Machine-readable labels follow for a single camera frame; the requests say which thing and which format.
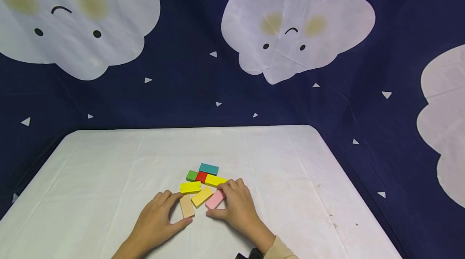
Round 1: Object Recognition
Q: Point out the pink wooden block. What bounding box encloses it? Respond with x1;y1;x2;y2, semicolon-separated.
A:
205;189;227;210

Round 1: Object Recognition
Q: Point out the teal wooden block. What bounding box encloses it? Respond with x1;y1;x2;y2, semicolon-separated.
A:
199;163;220;176

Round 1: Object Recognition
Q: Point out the person's left forearm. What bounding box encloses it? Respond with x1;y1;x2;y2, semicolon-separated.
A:
111;238;147;259

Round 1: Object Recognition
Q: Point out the person's right forearm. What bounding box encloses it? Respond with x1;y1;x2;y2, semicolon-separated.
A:
254;230;299;259

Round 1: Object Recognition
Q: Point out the beige wooden block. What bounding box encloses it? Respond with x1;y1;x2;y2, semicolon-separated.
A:
179;194;196;219

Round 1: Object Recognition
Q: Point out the person's right hand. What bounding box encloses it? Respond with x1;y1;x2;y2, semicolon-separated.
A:
205;178;272;248

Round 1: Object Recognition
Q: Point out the person's left hand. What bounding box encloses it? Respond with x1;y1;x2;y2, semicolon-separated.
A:
131;189;193;252

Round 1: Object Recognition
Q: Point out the black wrist band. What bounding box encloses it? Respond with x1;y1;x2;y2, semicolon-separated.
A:
235;247;265;259

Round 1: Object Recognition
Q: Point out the orange yellow wooden block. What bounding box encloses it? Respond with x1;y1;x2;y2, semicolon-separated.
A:
191;186;214;208

